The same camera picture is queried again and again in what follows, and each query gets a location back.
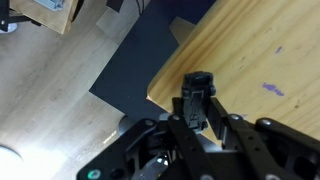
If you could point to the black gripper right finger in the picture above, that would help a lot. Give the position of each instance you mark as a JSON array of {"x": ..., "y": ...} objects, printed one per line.
[{"x": 246, "y": 146}]

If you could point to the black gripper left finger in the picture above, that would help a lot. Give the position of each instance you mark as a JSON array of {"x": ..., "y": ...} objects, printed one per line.
[{"x": 186, "y": 143}]

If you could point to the wooden table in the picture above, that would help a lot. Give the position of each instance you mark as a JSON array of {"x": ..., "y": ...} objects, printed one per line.
[{"x": 253, "y": 56}]

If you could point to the dark blue rug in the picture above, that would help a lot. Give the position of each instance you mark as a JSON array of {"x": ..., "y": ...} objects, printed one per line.
[{"x": 140, "y": 63}]

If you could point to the light wooden desk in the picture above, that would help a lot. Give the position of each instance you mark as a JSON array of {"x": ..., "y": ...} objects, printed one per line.
[{"x": 50, "y": 18}]

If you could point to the grey plastic part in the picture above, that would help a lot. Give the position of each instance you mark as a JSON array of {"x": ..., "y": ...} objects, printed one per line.
[{"x": 50, "y": 3}]

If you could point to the black metal stand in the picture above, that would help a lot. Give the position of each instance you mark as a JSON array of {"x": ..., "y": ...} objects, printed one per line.
[{"x": 5, "y": 16}]

